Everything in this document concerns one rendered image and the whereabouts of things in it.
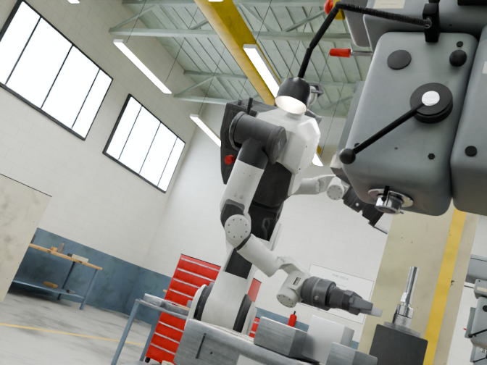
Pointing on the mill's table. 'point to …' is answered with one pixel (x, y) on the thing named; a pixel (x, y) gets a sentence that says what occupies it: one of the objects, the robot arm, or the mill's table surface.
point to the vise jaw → (280, 338)
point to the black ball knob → (458, 58)
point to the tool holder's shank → (409, 287)
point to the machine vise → (247, 350)
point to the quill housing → (374, 102)
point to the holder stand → (398, 345)
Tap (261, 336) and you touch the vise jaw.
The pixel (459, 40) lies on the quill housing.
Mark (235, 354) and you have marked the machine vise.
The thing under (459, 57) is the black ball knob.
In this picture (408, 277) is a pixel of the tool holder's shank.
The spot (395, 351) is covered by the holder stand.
